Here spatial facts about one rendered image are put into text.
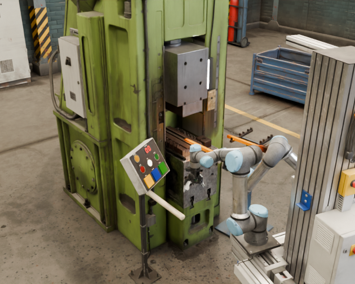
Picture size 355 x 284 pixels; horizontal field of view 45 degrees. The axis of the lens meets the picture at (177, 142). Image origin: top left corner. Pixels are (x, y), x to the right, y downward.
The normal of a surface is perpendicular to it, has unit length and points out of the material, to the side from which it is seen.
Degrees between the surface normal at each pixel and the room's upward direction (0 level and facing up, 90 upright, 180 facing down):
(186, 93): 90
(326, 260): 90
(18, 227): 0
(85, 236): 0
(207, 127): 90
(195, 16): 90
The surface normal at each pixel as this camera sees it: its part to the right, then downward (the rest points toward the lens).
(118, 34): -0.78, 0.26
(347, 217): 0.00, -0.89
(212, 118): 0.63, 0.35
